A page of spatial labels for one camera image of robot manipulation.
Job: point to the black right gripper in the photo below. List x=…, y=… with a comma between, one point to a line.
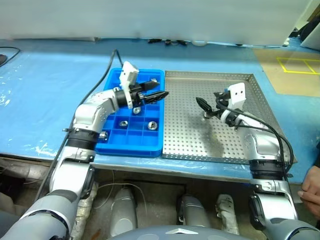
x=221, y=105

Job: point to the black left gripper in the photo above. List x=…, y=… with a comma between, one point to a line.
x=137, y=96

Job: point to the metal nut tray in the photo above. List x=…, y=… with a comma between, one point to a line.
x=136, y=110

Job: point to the metal nut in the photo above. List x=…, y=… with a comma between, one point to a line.
x=152, y=125

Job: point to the black-sleeved left forearm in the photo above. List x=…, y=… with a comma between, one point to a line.
x=318, y=152

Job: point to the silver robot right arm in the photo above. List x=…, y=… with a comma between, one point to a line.
x=262, y=145

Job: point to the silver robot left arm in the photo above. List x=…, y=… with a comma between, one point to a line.
x=92, y=112

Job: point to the blue compartment tray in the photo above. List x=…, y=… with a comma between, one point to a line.
x=135, y=135

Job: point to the person's left hand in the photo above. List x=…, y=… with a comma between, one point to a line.
x=311, y=192

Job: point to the perforated metal tray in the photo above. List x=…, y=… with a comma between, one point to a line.
x=185, y=100

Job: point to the small black clip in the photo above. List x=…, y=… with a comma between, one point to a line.
x=182, y=42
x=168, y=42
x=153, y=40

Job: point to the small white disc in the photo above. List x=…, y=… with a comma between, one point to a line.
x=199, y=43

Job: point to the white backdrop board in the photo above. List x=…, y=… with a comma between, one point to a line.
x=150, y=17

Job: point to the brown cardboard sheet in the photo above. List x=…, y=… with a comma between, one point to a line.
x=287, y=82

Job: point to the white wrapped tube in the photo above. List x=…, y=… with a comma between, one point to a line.
x=227, y=212
x=86, y=217

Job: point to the grey rounded leg cover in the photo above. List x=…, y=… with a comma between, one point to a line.
x=123, y=212
x=193, y=212

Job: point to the white panel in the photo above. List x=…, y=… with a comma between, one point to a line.
x=312, y=40

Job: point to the grey robot torso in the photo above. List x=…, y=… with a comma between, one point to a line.
x=175, y=233

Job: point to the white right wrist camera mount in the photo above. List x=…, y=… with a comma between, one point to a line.
x=237, y=93

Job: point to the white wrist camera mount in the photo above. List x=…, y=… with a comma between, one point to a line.
x=128, y=72
x=237, y=93

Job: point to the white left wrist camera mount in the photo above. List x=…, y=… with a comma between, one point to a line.
x=128, y=72

